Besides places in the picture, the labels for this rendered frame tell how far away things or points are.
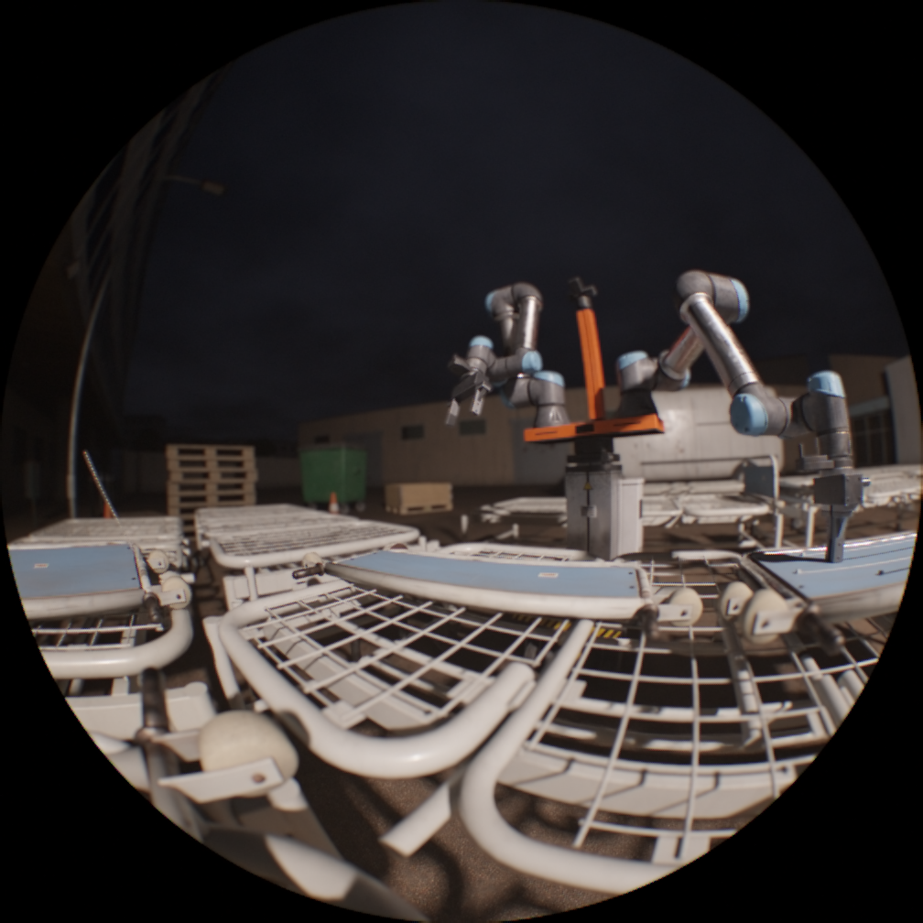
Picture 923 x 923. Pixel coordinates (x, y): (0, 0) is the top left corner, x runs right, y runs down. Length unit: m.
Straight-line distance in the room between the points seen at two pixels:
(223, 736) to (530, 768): 0.29
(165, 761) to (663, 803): 0.40
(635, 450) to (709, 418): 1.94
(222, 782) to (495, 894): 0.62
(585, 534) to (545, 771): 0.92
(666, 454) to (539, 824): 7.33
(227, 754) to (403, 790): 0.73
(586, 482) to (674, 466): 6.59
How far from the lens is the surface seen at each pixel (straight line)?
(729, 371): 0.72
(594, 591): 0.61
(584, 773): 0.38
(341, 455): 6.41
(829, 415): 0.70
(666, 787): 0.38
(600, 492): 1.14
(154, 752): 0.25
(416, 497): 6.52
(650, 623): 0.49
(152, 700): 0.28
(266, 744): 0.22
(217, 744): 0.22
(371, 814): 0.89
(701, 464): 7.84
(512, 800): 0.89
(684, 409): 7.88
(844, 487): 0.66
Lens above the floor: 0.75
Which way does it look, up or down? 2 degrees up
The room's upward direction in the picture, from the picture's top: 2 degrees counter-clockwise
